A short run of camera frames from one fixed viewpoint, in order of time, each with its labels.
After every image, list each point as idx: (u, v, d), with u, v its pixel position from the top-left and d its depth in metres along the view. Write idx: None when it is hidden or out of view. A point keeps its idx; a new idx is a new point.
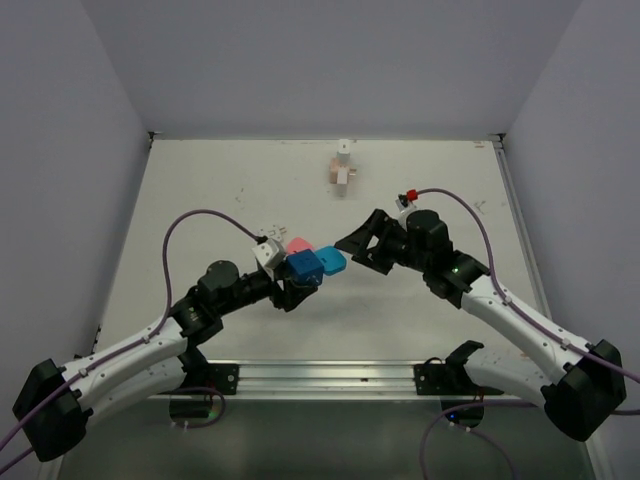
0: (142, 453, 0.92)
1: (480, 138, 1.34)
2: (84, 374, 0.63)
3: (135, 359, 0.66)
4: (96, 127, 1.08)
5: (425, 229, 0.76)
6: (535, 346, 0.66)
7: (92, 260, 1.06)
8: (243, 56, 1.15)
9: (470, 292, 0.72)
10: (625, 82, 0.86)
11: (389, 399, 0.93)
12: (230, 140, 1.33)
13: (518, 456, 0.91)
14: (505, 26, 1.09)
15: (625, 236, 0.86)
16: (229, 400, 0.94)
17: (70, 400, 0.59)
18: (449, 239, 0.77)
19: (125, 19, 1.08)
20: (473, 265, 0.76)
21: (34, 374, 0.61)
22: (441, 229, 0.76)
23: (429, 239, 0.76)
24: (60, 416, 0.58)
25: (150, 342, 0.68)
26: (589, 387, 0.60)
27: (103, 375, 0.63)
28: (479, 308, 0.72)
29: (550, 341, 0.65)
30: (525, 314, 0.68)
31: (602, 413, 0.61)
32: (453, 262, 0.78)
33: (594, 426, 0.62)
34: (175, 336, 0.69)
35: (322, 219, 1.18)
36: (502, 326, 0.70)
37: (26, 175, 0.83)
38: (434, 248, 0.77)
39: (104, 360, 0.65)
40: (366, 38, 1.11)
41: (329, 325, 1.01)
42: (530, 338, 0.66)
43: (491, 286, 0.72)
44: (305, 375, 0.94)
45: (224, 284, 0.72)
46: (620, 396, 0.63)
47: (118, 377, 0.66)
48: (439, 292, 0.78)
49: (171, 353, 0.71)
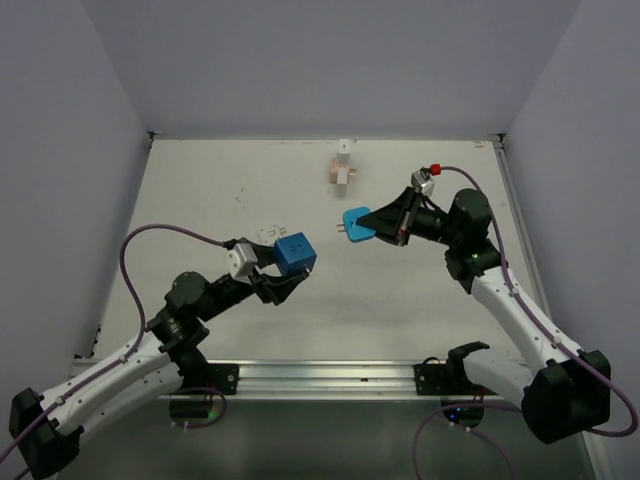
0: (143, 453, 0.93)
1: (480, 137, 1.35)
2: (61, 402, 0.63)
3: (111, 382, 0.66)
4: (96, 127, 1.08)
5: (467, 215, 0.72)
6: (526, 338, 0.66)
7: (92, 260, 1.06)
8: (243, 57, 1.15)
9: (482, 277, 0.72)
10: (626, 81, 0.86)
11: (389, 400, 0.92)
12: (230, 140, 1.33)
13: (517, 456, 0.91)
14: (504, 26, 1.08)
15: (625, 237, 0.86)
16: (229, 400, 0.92)
17: (50, 430, 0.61)
18: (487, 229, 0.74)
19: (124, 19, 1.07)
20: (498, 259, 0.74)
21: (16, 403, 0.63)
22: (485, 219, 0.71)
23: (468, 225, 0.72)
24: (41, 447, 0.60)
25: (127, 362, 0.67)
26: (567, 388, 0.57)
27: (80, 401, 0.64)
28: (485, 294, 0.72)
29: (542, 337, 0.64)
30: (525, 308, 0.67)
31: (578, 420, 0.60)
32: (477, 249, 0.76)
33: (566, 431, 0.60)
34: (153, 350, 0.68)
35: (322, 219, 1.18)
36: (501, 315, 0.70)
37: (25, 175, 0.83)
38: (464, 234, 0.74)
39: (82, 384, 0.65)
40: (365, 38, 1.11)
41: (329, 324, 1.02)
42: (525, 330, 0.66)
43: (502, 277, 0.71)
44: (304, 375, 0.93)
45: (191, 299, 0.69)
46: (603, 413, 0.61)
47: (97, 400, 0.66)
48: (452, 271, 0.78)
49: (154, 367, 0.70)
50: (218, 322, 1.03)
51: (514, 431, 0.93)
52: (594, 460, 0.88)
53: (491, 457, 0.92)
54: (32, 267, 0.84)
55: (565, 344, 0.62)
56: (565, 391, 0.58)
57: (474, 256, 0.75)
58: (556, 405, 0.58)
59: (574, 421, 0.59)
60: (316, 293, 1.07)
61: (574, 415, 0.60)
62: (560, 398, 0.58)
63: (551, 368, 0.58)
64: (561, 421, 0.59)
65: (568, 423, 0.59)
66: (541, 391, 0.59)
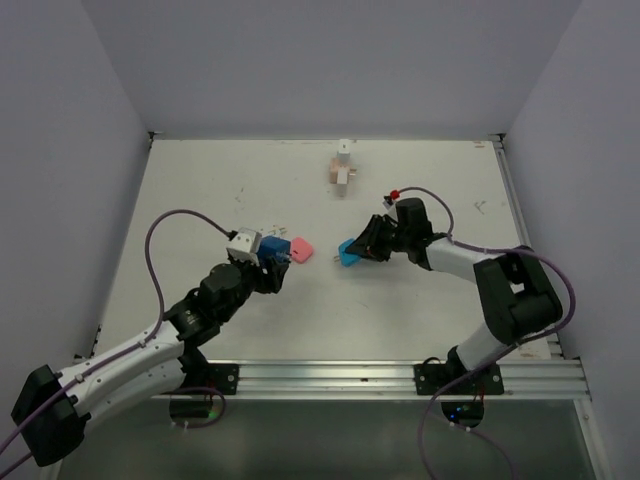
0: (141, 454, 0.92)
1: (480, 138, 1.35)
2: (80, 380, 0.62)
3: (130, 364, 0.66)
4: (96, 127, 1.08)
5: (404, 208, 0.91)
6: (465, 261, 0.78)
7: (92, 260, 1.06)
8: (243, 57, 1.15)
9: (430, 246, 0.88)
10: (628, 81, 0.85)
11: (389, 400, 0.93)
12: (230, 140, 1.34)
13: (519, 457, 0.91)
14: (504, 27, 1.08)
15: (626, 238, 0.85)
16: (229, 400, 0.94)
17: (67, 405, 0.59)
18: (427, 218, 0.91)
19: (124, 19, 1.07)
20: (442, 235, 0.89)
21: (31, 380, 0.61)
22: (417, 208, 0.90)
23: (408, 216, 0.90)
24: (57, 422, 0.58)
25: (146, 346, 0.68)
26: (498, 273, 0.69)
27: (99, 381, 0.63)
28: (436, 256, 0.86)
29: (475, 252, 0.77)
30: (462, 245, 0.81)
31: (528, 308, 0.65)
32: (426, 235, 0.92)
33: (522, 321, 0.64)
34: (170, 338, 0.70)
35: (322, 219, 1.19)
36: (449, 263, 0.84)
37: (24, 176, 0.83)
38: (411, 226, 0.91)
39: (101, 365, 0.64)
40: (366, 38, 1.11)
41: (329, 324, 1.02)
42: (461, 256, 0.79)
43: (444, 240, 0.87)
44: (304, 375, 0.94)
45: (225, 287, 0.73)
46: (553, 302, 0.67)
47: (113, 382, 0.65)
48: (413, 258, 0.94)
49: (167, 357, 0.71)
50: None
51: (515, 430, 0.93)
52: (594, 462, 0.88)
53: (490, 457, 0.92)
54: (32, 268, 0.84)
55: (496, 254, 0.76)
56: (498, 276, 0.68)
57: (424, 240, 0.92)
58: (497, 292, 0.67)
59: (524, 308, 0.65)
60: (316, 292, 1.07)
61: (524, 304, 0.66)
62: (496, 282, 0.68)
63: (486, 262, 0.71)
64: (511, 309, 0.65)
65: (518, 311, 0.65)
66: (484, 286, 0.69)
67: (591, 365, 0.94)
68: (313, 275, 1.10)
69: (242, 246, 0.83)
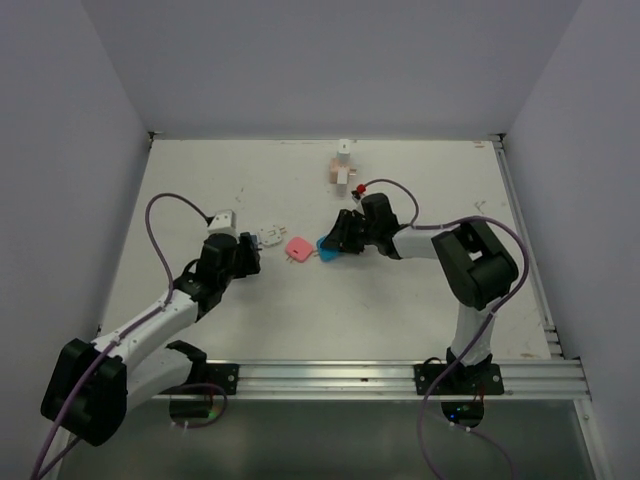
0: (140, 455, 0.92)
1: (481, 138, 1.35)
2: (118, 342, 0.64)
3: (158, 324, 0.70)
4: (96, 128, 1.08)
5: (370, 203, 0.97)
6: (425, 240, 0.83)
7: (93, 260, 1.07)
8: (243, 57, 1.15)
9: (396, 236, 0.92)
10: (627, 82, 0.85)
11: (389, 400, 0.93)
12: (231, 140, 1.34)
13: (520, 458, 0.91)
14: (504, 27, 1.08)
15: (625, 239, 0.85)
16: (230, 400, 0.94)
17: (115, 364, 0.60)
18: (392, 212, 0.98)
19: (124, 19, 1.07)
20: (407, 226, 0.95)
21: (64, 357, 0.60)
22: (384, 203, 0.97)
23: (374, 211, 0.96)
24: (107, 381, 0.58)
25: (166, 309, 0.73)
26: (453, 242, 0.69)
27: (136, 341, 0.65)
28: (401, 244, 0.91)
29: (434, 231, 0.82)
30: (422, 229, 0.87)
31: (487, 271, 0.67)
32: (393, 228, 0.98)
33: (483, 284, 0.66)
34: (185, 300, 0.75)
35: (322, 219, 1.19)
36: (414, 249, 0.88)
37: (25, 177, 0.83)
38: (379, 219, 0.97)
39: (133, 328, 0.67)
40: (366, 40, 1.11)
41: (329, 323, 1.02)
42: (421, 237, 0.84)
43: (407, 230, 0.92)
44: (305, 375, 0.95)
45: (225, 247, 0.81)
46: (509, 261, 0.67)
47: (146, 345, 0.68)
48: (383, 251, 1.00)
49: (182, 322, 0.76)
50: (219, 322, 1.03)
51: (516, 431, 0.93)
52: (595, 462, 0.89)
53: (491, 457, 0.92)
54: (32, 269, 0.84)
55: (451, 224, 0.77)
56: (453, 245, 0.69)
57: (392, 233, 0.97)
58: (454, 261, 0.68)
59: (482, 271, 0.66)
60: (316, 291, 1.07)
61: (482, 269, 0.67)
62: (452, 252, 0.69)
63: (442, 234, 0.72)
64: (471, 274, 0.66)
65: (477, 273, 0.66)
66: (443, 256, 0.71)
67: (591, 365, 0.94)
68: (312, 274, 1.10)
69: (221, 223, 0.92)
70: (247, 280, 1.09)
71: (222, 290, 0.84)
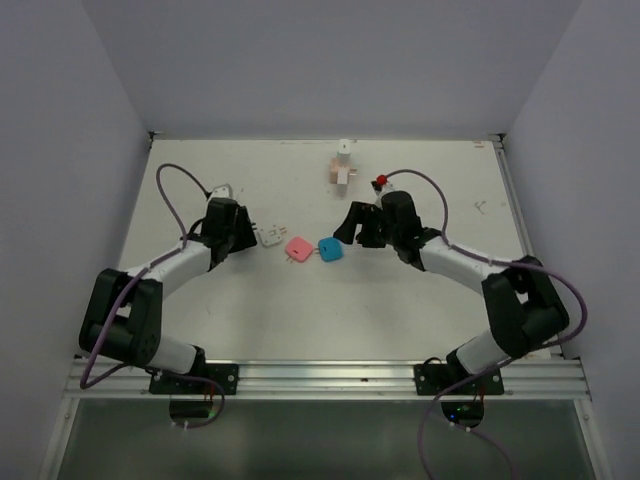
0: (137, 455, 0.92)
1: (480, 138, 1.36)
2: (150, 269, 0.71)
3: (180, 261, 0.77)
4: (96, 127, 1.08)
5: (394, 205, 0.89)
6: (470, 271, 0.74)
7: (93, 260, 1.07)
8: (243, 56, 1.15)
9: (424, 248, 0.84)
10: (627, 82, 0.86)
11: (388, 399, 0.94)
12: (231, 140, 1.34)
13: (520, 458, 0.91)
14: (504, 28, 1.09)
15: (625, 238, 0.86)
16: (229, 400, 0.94)
17: (151, 283, 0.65)
18: (416, 214, 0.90)
19: (124, 19, 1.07)
20: (434, 233, 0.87)
21: (101, 283, 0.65)
22: (409, 205, 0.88)
23: (397, 213, 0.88)
24: (147, 298, 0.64)
25: (185, 250, 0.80)
26: (511, 289, 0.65)
27: (164, 271, 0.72)
28: (432, 258, 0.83)
29: (480, 262, 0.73)
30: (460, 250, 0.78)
31: (537, 325, 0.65)
32: (417, 233, 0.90)
33: (532, 339, 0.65)
34: (200, 246, 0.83)
35: (323, 219, 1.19)
36: (450, 268, 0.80)
37: (25, 177, 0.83)
38: (401, 222, 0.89)
39: (161, 261, 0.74)
40: (365, 40, 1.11)
41: (329, 322, 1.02)
42: (465, 266, 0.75)
43: (440, 242, 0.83)
44: (305, 375, 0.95)
45: (229, 204, 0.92)
46: (557, 311, 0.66)
47: (171, 277, 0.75)
48: (405, 257, 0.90)
49: (193, 267, 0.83)
50: (219, 321, 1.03)
51: (515, 431, 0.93)
52: (594, 461, 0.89)
53: (491, 457, 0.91)
54: (32, 269, 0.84)
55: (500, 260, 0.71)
56: (510, 294, 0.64)
57: (415, 239, 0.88)
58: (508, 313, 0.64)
59: (534, 324, 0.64)
60: (316, 291, 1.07)
61: (533, 320, 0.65)
62: (508, 304, 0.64)
63: (493, 278, 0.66)
64: (522, 328, 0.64)
65: (528, 328, 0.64)
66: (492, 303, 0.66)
67: (591, 364, 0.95)
68: (312, 274, 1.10)
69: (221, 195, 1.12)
70: (247, 280, 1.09)
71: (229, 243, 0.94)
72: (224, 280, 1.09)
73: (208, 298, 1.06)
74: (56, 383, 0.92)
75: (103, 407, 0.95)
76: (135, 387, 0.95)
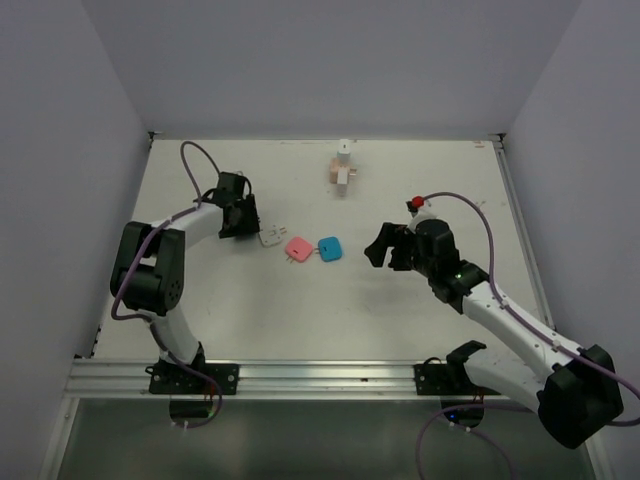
0: (139, 455, 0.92)
1: (480, 138, 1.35)
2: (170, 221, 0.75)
3: (197, 217, 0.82)
4: (96, 127, 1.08)
5: (432, 237, 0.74)
6: (526, 347, 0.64)
7: (93, 260, 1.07)
8: (243, 57, 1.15)
9: (470, 296, 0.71)
10: (628, 81, 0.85)
11: (389, 399, 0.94)
12: (231, 140, 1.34)
13: (520, 458, 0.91)
14: (504, 27, 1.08)
15: (625, 238, 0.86)
16: (227, 399, 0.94)
17: (175, 232, 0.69)
18: (455, 246, 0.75)
19: (123, 19, 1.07)
20: (478, 270, 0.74)
21: (128, 232, 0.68)
22: (449, 237, 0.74)
23: (435, 247, 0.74)
24: (175, 244, 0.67)
25: (200, 208, 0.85)
26: (575, 386, 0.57)
27: (183, 224, 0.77)
28: (477, 311, 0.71)
29: (542, 343, 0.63)
30: (516, 316, 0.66)
31: (595, 419, 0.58)
32: (457, 269, 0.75)
33: (589, 434, 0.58)
34: (213, 208, 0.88)
35: (323, 218, 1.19)
36: (498, 329, 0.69)
37: (24, 177, 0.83)
38: (439, 257, 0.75)
39: (179, 216, 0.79)
40: (365, 39, 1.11)
41: (329, 322, 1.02)
42: (523, 340, 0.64)
43: (490, 292, 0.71)
44: (304, 375, 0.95)
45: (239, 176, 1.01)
46: (619, 406, 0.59)
47: (188, 232, 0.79)
48: (442, 296, 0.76)
49: (208, 225, 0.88)
50: (220, 321, 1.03)
51: (515, 431, 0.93)
52: (594, 461, 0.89)
53: (490, 457, 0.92)
54: (32, 270, 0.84)
55: (565, 348, 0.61)
56: (572, 391, 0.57)
57: (457, 277, 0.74)
58: (567, 407, 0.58)
59: (592, 420, 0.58)
60: (316, 291, 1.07)
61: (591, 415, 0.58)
62: (569, 402, 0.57)
63: (557, 373, 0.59)
64: (579, 424, 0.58)
65: (586, 424, 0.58)
66: (553, 396, 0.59)
67: None
68: (313, 274, 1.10)
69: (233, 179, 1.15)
70: (247, 279, 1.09)
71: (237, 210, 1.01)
72: (224, 280, 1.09)
73: (209, 298, 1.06)
74: (56, 383, 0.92)
75: (103, 406, 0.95)
76: (135, 387, 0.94)
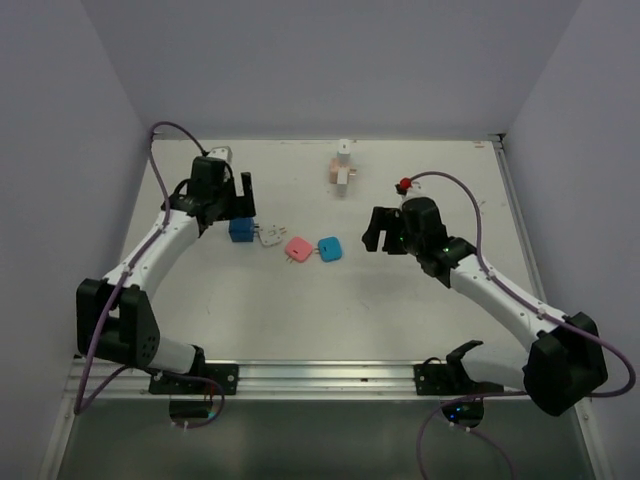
0: (138, 455, 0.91)
1: (480, 138, 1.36)
2: (131, 270, 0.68)
3: (163, 245, 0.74)
4: (95, 126, 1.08)
5: (417, 211, 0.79)
6: (513, 316, 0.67)
7: (93, 260, 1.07)
8: (244, 57, 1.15)
9: (457, 268, 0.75)
10: (628, 81, 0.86)
11: (388, 399, 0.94)
12: (231, 140, 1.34)
13: (520, 458, 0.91)
14: (504, 28, 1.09)
15: (625, 238, 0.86)
16: (228, 399, 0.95)
17: (133, 292, 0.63)
18: (441, 222, 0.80)
19: (123, 19, 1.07)
20: (465, 244, 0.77)
21: (83, 298, 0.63)
22: (434, 211, 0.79)
23: (421, 221, 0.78)
24: (132, 308, 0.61)
25: (167, 231, 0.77)
26: (561, 353, 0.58)
27: (146, 267, 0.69)
28: (465, 283, 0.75)
29: (528, 311, 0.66)
30: (503, 285, 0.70)
31: (579, 386, 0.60)
32: (445, 244, 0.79)
33: (573, 400, 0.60)
34: (183, 218, 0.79)
35: (323, 218, 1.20)
36: (485, 300, 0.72)
37: (24, 176, 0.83)
38: (426, 231, 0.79)
39: (140, 256, 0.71)
40: (365, 40, 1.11)
41: (330, 321, 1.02)
42: (509, 310, 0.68)
43: (477, 264, 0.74)
44: (305, 376, 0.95)
45: (216, 162, 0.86)
46: (602, 374, 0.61)
47: (156, 269, 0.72)
48: (430, 270, 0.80)
49: (182, 242, 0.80)
50: (221, 321, 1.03)
51: (515, 432, 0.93)
52: (594, 460, 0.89)
53: (491, 456, 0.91)
54: (32, 269, 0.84)
55: (549, 316, 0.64)
56: (559, 358, 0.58)
57: (444, 251, 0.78)
58: (552, 373, 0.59)
59: (576, 388, 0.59)
60: (316, 290, 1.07)
61: (575, 381, 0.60)
62: (556, 368, 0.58)
63: (542, 339, 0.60)
64: (563, 392, 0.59)
65: (571, 391, 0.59)
66: (539, 365, 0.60)
67: None
68: (313, 274, 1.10)
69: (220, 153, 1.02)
70: (247, 280, 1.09)
71: (217, 207, 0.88)
72: (224, 280, 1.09)
73: (208, 298, 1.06)
74: (55, 383, 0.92)
75: (102, 407, 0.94)
76: (135, 387, 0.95)
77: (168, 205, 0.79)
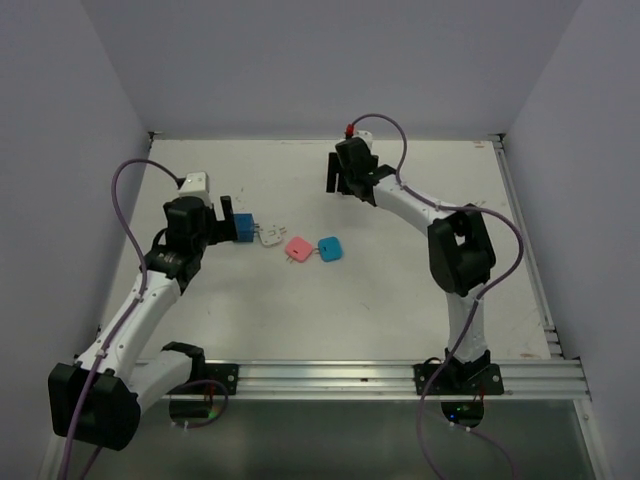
0: (138, 455, 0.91)
1: (480, 138, 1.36)
2: (105, 353, 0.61)
3: (141, 317, 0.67)
4: (95, 126, 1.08)
5: (344, 145, 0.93)
6: (418, 214, 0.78)
7: (93, 260, 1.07)
8: (243, 57, 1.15)
9: (378, 185, 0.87)
10: (627, 80, 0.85)
11: (389, 399, 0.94)
12: (231, 140, 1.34)
13: (521, 458, 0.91)
14: (504, 26, 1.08)
15: (624, 238, 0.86)
16: (229, 400, 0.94)
17: (106, 380, 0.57)
18: (367, 154, 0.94)
19: (123, 19, 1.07)
20: (388, 169, 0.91)
21: (54, 384, 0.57)
22: (358, 144, 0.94)
23: (349, 153, 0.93)
24: (108, 396, 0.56)
25: (144, 298, 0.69)
26: (448, 231, 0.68)
27: (122, 347, 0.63)
28: (385, 198, 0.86)
29: (428, 207, 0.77)
30: (410, 192, 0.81)
31: (470, 263, 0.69)
32: (371, 170, 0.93)
33: (464, 276, 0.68)
34: (162, 282, 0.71)
35: (323, 218, 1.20)
36: (400, 207, 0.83)
37: (24, 176, 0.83)
38: (353, 162, 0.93)
39: (115, 332, 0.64)
40: (365, 40, 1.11)
41: (329, 321, 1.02)
42: (414, 209, 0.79)
43: (394, 181, 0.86)
44: (305, 375, 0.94)
45: (190, 208, 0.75)
46: (490, 255, 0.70)
47: (135, 344, 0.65)
48: (360, 194, 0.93)
49: (165, 304, 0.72)
50: (220, 321, 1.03)
51: (516, 433, 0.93)
52: (594, 460, 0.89)
53: (490, 456, 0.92)
54: (32, 269, 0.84)
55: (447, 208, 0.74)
56: (448, 236, 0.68)
57: (370, 175, 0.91)
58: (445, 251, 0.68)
59: (467, 264, 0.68)
60: (316, 290, 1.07)
61: (466, 260, 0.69)
62: (445, 245, 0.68)
63: (436, 224, 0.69)
64: (456, 268, 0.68)
65: (462, 267, 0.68)
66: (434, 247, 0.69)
67: (592, 365, 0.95)
68: (312, 274, 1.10)
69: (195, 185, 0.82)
70: (246, 279, 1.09)
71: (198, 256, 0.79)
72: (224, 280, 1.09)
73: (208, 298, 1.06)
74: None
75: None
76: None
77: (145, 266, 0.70)
